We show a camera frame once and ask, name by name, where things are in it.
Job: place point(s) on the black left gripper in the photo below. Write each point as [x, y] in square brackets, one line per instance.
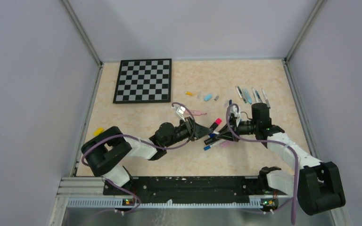
[195, 131]

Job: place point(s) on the grey capped white marker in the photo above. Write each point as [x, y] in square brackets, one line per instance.
[255, 95]

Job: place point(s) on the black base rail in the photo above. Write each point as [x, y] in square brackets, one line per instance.
[197, 190]

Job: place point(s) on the green gel pen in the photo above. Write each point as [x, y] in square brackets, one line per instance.
[242, 95]

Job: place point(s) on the pink correction tape pen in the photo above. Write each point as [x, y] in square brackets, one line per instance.
[197, 113]

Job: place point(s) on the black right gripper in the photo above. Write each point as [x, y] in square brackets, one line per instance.
[229, 132]

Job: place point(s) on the black white checkerboard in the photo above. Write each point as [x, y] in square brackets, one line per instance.
[144, 81]

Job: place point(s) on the light blue tape cap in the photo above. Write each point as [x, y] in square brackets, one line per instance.
[207, 97]

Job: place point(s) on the teal gel pen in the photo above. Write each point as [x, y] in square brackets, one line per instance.
[258, 97]

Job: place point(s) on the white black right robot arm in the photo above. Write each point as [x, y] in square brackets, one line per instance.
[315, 186]

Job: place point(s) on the light blue correction tape pen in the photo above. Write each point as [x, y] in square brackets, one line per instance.
[247, 96]

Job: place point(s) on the pink capped black highlighter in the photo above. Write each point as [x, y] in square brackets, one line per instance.
[216, 123]

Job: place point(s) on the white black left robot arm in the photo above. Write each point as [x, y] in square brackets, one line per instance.
[103, 152]

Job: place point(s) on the lilac highlighter pen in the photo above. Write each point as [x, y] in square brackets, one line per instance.
[226, 143]

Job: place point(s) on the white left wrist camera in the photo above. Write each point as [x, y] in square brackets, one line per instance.
[179, 111]

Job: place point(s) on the yellow capped white pen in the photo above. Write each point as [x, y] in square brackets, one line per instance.
[238, 92]

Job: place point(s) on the orange capped black highlighter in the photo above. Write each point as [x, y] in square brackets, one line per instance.
[210, 141]

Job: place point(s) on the blue capped white marker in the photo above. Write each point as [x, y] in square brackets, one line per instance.
[213, 145]

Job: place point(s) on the green yellow block stack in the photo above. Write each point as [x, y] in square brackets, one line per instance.
[98, 131]

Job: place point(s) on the dark blue capped pen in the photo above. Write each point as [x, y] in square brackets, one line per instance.
[266, 99]

